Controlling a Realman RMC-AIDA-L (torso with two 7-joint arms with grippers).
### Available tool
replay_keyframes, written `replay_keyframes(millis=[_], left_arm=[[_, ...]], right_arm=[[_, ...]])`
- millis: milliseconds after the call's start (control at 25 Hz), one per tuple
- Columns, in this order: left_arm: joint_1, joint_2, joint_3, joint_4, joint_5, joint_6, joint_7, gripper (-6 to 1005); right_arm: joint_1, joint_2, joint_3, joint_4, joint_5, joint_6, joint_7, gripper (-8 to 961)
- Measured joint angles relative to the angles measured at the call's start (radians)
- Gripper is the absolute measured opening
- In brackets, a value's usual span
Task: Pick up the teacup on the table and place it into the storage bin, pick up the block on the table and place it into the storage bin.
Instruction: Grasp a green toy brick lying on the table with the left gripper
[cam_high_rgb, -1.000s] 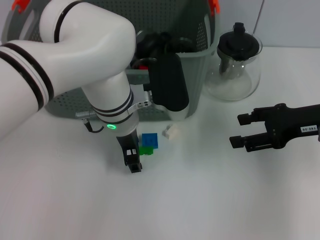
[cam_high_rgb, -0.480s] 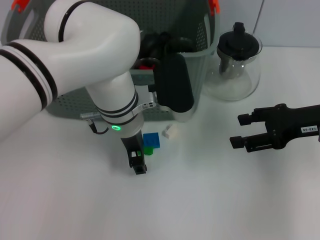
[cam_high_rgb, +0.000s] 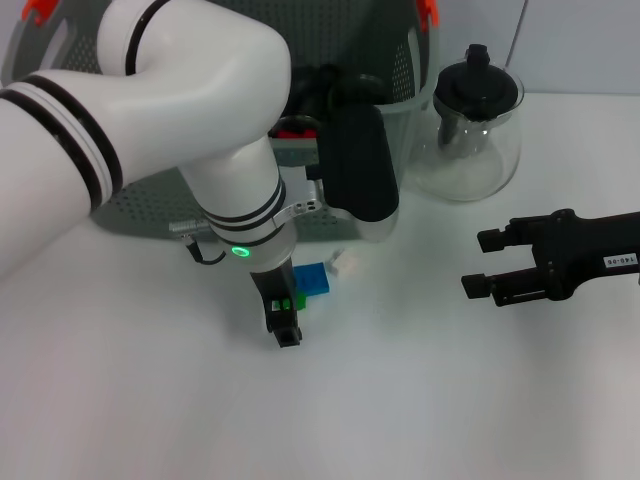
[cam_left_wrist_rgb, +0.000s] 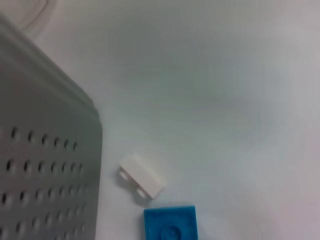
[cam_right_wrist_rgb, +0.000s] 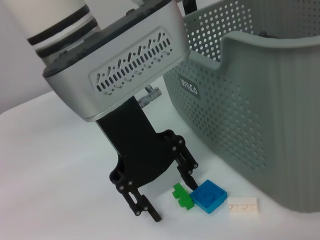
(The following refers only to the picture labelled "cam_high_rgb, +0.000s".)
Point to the large red toy brick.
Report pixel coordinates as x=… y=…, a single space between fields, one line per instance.
x=295 y=134

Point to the clear glass teapot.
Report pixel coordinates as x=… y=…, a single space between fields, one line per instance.
x=460 y=170

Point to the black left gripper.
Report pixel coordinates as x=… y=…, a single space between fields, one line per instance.
x=275 y=282

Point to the white toy brick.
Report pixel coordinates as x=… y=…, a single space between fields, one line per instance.
x=342 y=262

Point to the black glass teapot lid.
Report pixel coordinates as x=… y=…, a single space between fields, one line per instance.
x=475 y=85

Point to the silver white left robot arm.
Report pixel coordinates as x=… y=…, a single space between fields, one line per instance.
x=175 y=100

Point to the grey-green perforated storage bin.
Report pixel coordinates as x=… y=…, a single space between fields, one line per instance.
x=400 y=125

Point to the green toy brick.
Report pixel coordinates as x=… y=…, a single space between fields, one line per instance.
x=301 y=301

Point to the blue square brick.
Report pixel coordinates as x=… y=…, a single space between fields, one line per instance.
x=312 y=277

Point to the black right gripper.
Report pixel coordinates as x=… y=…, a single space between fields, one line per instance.
x=585 y=250

